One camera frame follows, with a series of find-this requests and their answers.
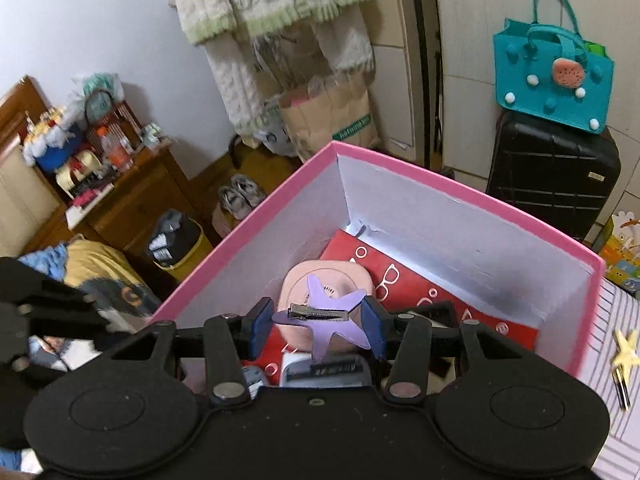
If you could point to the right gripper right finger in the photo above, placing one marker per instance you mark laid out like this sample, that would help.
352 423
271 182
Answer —
404 339

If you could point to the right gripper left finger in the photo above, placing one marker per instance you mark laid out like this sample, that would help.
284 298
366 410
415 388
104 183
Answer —
230 339

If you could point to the grey router with label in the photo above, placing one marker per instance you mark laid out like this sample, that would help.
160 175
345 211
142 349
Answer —
338 370

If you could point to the purple star hair clip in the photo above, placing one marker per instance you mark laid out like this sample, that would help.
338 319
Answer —
325 317

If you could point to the yellow star hair clip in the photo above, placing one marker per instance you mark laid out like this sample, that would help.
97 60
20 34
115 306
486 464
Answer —
622 364

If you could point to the grey portable router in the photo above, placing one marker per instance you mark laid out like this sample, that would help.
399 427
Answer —
255 379

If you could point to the red patterned card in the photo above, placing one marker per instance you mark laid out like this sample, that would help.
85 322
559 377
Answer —
397 288

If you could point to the pink round device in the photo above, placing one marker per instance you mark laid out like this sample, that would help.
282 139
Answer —
339 278

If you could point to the yellow waste bin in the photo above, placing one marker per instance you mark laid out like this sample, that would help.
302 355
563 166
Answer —
178 244

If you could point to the pink storage box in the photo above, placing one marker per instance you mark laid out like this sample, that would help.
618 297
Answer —
493 256

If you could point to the grey sneaker left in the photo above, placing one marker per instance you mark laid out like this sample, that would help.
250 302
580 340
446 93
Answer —
232 201

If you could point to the grey sneaker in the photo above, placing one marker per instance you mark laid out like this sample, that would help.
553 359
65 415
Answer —
249 189
232 201

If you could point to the grey sneaker right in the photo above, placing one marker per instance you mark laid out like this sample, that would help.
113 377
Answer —
249 189

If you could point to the wooden nightstand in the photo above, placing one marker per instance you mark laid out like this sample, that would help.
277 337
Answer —
125 217

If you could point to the striped tablecloth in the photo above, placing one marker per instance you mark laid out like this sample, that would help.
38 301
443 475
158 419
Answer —
617 313

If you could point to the black suitcase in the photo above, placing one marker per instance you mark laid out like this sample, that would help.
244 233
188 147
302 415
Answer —
559 174

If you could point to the colourful gift bag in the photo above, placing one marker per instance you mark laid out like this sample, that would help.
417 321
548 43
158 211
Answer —
618 245

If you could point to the brown paper bag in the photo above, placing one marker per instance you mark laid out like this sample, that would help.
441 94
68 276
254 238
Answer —
333 108

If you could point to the teal felt handbag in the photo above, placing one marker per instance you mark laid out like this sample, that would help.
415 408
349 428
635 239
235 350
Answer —
551 72

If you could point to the white green knit cardigan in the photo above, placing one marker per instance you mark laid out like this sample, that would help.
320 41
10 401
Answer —
227 30

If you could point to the white wardrobe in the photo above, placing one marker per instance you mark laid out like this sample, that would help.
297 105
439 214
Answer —
439 107

